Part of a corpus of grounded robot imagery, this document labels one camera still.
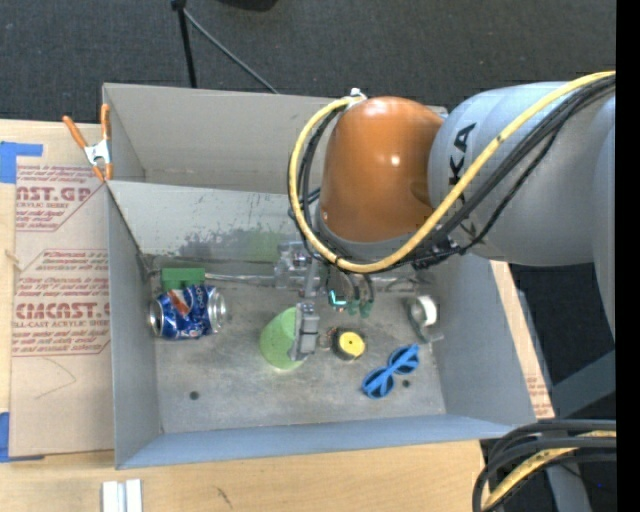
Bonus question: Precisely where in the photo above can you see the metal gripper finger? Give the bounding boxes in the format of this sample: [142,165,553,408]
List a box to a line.
[297,301,322,333]
[289,329,319,362]

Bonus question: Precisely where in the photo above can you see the light green cup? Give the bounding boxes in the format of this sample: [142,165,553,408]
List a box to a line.
[258,306,307,372]

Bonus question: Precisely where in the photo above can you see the yellow and black round disc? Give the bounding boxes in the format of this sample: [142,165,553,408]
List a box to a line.
[330,326,367,362]

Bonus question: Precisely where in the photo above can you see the grey metal bin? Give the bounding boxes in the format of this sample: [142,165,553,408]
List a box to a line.
[101,82,539,471]

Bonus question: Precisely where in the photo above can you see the blue sunglasses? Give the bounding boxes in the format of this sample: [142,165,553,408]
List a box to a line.
[361,343,422,400]

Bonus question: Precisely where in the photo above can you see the green flat block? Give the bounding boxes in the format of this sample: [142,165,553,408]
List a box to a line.
[160,267,207,292]

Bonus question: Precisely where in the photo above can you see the clear tape dispenser white roll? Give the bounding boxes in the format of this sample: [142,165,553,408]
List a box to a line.
[403,294,445,345]

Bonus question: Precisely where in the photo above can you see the crushed blue soda can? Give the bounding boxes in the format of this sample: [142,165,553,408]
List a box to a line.
[147,284,228,342]

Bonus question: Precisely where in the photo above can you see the brown cardboard board red print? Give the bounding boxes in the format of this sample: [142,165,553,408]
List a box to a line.
[0,118,556,460]

